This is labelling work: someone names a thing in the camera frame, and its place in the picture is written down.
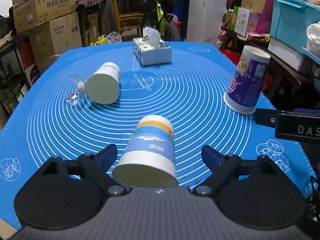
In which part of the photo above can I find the dark wooden side table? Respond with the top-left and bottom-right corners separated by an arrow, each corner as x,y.
75,0 -> 106,47

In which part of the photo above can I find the wooden chair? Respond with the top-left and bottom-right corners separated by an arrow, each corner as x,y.
112,0 -> 144,37

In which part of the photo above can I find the white paper cup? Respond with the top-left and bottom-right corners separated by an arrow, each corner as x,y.
86,62 -> 120,105

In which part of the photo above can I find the open top cardboard box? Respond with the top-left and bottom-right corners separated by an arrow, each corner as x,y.
12,0 -> 75,34

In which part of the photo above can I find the black metal shelf rack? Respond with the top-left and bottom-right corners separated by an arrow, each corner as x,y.
1,37 -> 40,116

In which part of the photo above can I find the purple paper cup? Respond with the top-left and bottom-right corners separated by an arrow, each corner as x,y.
223,45 -> 271,115

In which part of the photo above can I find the clear plastic cup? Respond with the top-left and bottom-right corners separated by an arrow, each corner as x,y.
65,75 -> 88,106

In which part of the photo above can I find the green and white carton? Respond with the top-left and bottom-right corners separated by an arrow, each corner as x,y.
230,6 -> 260,37

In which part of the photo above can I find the white tissue box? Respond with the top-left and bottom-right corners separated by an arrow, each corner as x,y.
133,27 -> 172,66

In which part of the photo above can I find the teal plastic storage bin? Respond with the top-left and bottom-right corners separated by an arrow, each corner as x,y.
270,0 -> 320,54

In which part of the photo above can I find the yellow oil jug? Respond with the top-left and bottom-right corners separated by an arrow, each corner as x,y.
89,35 -> 107,46

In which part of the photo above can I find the lower stacked cardboard box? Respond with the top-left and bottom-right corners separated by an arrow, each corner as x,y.
28,12 -> 82,73

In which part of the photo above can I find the green and black bicycle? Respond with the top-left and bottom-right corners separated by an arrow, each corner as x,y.
136,0 -> 182,42

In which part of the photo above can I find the blue silicone baking mat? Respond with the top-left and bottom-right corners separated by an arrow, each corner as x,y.
1,42 -> 314,228

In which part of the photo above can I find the blue and yellow paper cup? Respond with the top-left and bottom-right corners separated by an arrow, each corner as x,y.
112,115 -> 178,190

